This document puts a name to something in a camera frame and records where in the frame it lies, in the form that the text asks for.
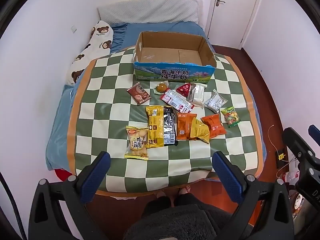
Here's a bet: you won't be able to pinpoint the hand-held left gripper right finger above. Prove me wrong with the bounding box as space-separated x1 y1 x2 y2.
212 151 294 240

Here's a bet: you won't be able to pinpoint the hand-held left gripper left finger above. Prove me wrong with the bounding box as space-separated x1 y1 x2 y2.
28 151 112 240

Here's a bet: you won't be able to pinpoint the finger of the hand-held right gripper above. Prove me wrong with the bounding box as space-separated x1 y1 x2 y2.
308 124 320 143
283 127 316 163

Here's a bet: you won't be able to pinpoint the small yellow snack packet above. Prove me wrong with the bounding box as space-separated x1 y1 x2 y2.
190 117 210 144

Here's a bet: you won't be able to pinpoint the brown snack packet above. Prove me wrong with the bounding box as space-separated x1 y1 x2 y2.
127 82 151 105

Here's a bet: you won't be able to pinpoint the printed cardboard box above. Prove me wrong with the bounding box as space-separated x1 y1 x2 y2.
132 31 217 84

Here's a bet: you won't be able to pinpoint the plastic bottle red label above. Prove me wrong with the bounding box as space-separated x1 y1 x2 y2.
276 170 300 184

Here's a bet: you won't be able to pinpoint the red cloth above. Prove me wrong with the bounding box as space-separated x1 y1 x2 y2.
54 169 75 180

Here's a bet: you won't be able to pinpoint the egg biscuit packet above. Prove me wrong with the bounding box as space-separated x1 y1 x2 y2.
124 125 150 160

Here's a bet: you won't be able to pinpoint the orange snack packet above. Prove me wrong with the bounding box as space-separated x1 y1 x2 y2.
176 112 198 140
201 114 227 140

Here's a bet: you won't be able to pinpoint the green candy packet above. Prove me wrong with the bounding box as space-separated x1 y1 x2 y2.
220 106 241 128

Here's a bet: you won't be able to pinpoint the blue bed sheet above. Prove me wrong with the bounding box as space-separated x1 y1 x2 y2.
45 21 265 180

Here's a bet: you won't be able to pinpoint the person's left foot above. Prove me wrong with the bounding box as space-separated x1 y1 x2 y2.
155 190 173 201

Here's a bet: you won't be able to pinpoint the person's dark fleece pants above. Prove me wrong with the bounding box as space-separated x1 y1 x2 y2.
123 193 242 240

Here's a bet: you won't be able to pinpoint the green white checkered blanket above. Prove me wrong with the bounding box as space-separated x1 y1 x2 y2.
67 45 265 198

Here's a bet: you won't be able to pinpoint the long yellow snack packet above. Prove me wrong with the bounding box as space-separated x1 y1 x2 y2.
145 105 165 148

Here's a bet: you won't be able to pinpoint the white silver printed packet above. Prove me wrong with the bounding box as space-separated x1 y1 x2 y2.
204 89 228 113

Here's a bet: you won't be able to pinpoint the black snack packet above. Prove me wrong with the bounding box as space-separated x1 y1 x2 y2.
162 106 179 146

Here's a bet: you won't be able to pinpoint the plain white snack packet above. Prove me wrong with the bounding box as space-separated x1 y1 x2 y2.
188 83 207 109

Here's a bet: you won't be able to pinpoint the long red white packet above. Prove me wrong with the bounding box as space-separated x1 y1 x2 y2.
160 89 195 114

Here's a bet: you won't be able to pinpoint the red snack packet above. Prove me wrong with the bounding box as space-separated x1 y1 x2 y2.
175 83 192 97

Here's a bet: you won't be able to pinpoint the packaged braised egg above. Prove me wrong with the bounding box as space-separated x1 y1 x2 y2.
153 81 170 95

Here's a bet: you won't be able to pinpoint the bear print pillow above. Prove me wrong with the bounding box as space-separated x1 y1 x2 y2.
65 20 114 87

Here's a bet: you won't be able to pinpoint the white door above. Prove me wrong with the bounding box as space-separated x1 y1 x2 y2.
205 0 263 49

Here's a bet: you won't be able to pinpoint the grey white pillow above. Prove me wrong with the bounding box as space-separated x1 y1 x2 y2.
97 0 200 25

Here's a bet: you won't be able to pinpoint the thin orange cable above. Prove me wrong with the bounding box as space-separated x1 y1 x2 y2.
266 124 282 153

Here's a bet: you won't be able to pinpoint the black cable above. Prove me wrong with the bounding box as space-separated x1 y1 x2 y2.
0 172 27 240

